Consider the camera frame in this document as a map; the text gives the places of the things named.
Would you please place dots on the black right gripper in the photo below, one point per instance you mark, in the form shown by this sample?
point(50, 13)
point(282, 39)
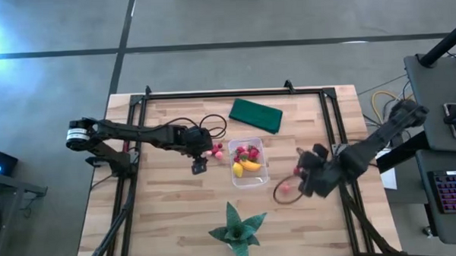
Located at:
point(322, 174)

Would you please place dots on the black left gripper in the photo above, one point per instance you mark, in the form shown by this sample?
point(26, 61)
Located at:
point(198, 141)

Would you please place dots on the red round cherry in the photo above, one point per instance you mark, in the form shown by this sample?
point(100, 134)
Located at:
point(296, 170)

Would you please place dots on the red strawberry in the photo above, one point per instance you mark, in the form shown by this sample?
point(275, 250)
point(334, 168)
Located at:
point(254, 153)
point(236, 158)
point(239, 149)
point(214, 149)

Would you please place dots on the yellow lemon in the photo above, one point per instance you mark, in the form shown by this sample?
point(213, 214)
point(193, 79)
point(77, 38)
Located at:
point(237, 169)

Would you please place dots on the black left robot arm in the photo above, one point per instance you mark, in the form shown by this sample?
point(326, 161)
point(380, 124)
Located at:
point(144, 132)

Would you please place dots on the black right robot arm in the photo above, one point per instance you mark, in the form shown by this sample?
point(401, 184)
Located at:
point(376, 138)

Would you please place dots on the clear plastic tupperware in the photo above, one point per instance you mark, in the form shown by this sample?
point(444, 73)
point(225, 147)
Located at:
point(252, 180)

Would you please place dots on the yellow banana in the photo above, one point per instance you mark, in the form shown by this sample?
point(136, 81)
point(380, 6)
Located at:
point(251, 165)

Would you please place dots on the folded green cloth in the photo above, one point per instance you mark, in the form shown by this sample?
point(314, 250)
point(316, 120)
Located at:
point(256, 115)

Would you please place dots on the green plant with white pot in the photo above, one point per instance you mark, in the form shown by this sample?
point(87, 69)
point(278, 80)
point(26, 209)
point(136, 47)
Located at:
point(237, 234)

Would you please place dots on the white paper sheet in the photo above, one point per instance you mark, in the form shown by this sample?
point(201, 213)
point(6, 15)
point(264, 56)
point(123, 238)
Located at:
point(387, 177)

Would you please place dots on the grey side table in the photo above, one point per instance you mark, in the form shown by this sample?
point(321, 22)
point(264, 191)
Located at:
point(432, 98)

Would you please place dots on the grey keyboard table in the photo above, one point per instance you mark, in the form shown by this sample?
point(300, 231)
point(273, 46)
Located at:
point(444, 230)

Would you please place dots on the rainbow backlit keyboard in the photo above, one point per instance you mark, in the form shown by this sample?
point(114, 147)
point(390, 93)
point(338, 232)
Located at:
point(454, 192)

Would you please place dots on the black pole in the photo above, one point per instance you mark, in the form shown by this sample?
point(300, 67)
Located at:
point(443, 44)

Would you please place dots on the black device with blue light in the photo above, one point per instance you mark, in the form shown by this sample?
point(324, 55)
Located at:
point(1, 162)

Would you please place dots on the black aluminium table frame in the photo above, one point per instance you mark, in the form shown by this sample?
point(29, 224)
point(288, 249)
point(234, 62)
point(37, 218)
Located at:
point(230, 93)

